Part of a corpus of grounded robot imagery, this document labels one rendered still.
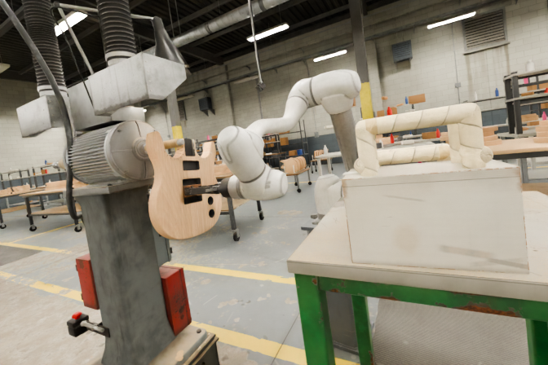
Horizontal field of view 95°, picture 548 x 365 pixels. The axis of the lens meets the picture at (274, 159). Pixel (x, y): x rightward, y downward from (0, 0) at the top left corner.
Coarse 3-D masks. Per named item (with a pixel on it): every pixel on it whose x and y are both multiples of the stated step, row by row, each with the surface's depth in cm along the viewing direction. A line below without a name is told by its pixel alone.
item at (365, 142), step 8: (360, 128) 48; (360, 136) 48; (368, 136) 48; (360, 144) 48; (368, 144) 48; (360, 152) 49; (368, 152) 48; (360, 160) 49; (368, 160) 48; (376, 160) 49; (368, 168) 48; (376, 168) 49; (368, 176) 48
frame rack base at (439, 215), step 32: (352, 192) 49; (384, 192) 47; (416, 192) 44; (448, 192) 43; (480, 192) 41; (512, 192) 39; (352, 224) 50; (384, 224) 47; (416, 224) 45; (448, 224) 43; (480, 224) 41; (512, 224) 39; (352, 256) 50; (384, 256) 48; (416, 256) 46; (448, 256) 44; (480, 256) 42; (512, 256) 40
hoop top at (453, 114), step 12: (432, 108) 44; (444, 108) 43; (456, 108) 42; (468, 108) 41; (372, 120) 48; (384, 120) 46; (396, 120) 45; (408, 120) 45; (420, 120) 44; (432, 120) 43; (444, 120) 43; (456, 120) 42; (372, 132) 48; (384, 132) 47
